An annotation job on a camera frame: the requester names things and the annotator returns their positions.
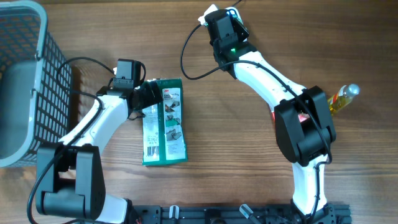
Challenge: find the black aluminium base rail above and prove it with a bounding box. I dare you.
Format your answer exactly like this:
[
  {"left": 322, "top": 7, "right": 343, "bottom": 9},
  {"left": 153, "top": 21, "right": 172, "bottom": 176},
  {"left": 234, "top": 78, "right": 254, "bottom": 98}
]
[{"left": 127, "top": 203, "right": 353, "bottom": 224}]

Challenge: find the pink Kleenex tissue pack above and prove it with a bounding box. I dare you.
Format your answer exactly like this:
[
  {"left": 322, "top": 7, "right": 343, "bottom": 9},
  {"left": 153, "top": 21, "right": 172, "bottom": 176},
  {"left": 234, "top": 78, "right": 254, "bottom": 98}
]
[{"left": 298, "top": 113, "right": 309, "bottom": 122}]

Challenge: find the yellow oil bottle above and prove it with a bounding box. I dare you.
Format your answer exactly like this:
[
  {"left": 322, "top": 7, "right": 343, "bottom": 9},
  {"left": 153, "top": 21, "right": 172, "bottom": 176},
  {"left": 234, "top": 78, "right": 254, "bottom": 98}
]
[{"left": 328, "top": 83, "right": 360, "bottom": 116}]

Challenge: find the mint green wipes sachet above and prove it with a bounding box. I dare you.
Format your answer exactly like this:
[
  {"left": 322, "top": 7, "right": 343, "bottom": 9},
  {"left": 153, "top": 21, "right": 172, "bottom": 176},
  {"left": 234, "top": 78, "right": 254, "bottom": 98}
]
[{"left": 226, "top": 7, "right": 243, "bottom": 24}]

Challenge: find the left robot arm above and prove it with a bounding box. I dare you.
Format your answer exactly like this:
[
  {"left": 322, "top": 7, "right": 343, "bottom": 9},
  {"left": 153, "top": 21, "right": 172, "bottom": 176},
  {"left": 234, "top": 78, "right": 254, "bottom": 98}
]
[{"left": 26, "top": 59, "right": 163, "bottom": 223}]

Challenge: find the left camera black cable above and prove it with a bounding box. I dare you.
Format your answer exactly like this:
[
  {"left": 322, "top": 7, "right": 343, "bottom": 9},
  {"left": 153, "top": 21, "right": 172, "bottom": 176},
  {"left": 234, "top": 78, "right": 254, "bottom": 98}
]
[{"left": 26, "top": 56, "right": 116, "bottom": 224}]

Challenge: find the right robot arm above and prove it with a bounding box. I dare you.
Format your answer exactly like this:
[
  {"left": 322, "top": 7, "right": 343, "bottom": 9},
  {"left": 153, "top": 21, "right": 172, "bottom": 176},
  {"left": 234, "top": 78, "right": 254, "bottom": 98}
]
[{"left": 199, "top": 5, "right": 336, "bottom": 220}]

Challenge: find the grey plastic mesh basket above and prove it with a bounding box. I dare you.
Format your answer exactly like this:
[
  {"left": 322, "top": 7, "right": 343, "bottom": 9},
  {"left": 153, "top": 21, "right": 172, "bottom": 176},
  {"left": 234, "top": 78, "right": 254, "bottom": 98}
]
[{"left": 1, "top": 1, "right": 73, "bottom": 167}]

